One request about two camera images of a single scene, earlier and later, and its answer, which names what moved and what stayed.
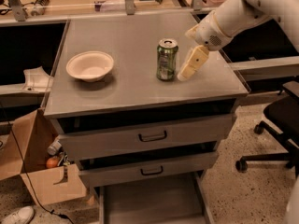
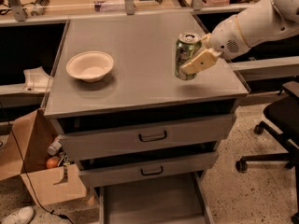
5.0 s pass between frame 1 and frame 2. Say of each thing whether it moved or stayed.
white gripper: moved
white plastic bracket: stayed
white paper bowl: stayed
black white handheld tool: stayed
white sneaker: stayed
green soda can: moved
